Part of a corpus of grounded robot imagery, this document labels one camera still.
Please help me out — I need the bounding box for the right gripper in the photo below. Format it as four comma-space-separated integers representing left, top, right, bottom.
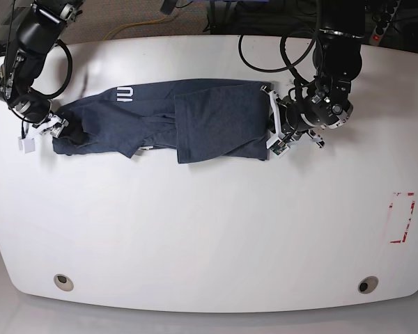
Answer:
20, 113, 87, 145

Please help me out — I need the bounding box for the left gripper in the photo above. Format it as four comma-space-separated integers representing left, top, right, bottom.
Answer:
261, 86, 325, 149

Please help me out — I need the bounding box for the dark blue T-shirt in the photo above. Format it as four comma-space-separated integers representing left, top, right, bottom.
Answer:
52, 79, 273, 164

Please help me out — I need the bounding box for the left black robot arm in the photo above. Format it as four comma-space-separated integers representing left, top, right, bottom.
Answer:
261, 1, 365, 155

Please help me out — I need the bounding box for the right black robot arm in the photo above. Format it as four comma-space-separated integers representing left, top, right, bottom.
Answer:
0, 1, 87, 145

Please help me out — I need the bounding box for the red tape rectangle marking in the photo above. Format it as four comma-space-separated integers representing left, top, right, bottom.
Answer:
385, 192, 416, 244

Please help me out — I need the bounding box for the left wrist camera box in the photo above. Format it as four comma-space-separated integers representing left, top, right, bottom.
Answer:
266, 137, 290, 157

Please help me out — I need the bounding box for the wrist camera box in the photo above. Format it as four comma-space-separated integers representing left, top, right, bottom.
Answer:
18, 137, 36, 154
266, 137, 290, 157

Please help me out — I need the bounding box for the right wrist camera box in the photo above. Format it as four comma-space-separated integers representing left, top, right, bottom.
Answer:
18, 137, 36, 154

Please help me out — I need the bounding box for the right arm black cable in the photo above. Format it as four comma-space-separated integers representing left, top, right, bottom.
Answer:
6, 38, 73, 102

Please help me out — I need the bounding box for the yellow cable on floor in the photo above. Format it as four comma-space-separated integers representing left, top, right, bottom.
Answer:
106, 13, 168, 40

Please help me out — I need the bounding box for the left table cable grommet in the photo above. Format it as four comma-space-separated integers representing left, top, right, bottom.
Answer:
54, 274, 74, 292

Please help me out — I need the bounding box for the table cable grommet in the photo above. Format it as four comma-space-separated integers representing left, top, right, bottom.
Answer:
54, 274, 74, 292
357, 276, 379, 294

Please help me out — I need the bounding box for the black power strip red switch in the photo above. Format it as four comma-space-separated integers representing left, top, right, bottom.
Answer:
367, 0, 401, 47

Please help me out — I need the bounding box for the right table cable grommet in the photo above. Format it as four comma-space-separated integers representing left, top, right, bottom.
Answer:
357, 276, 379, 294

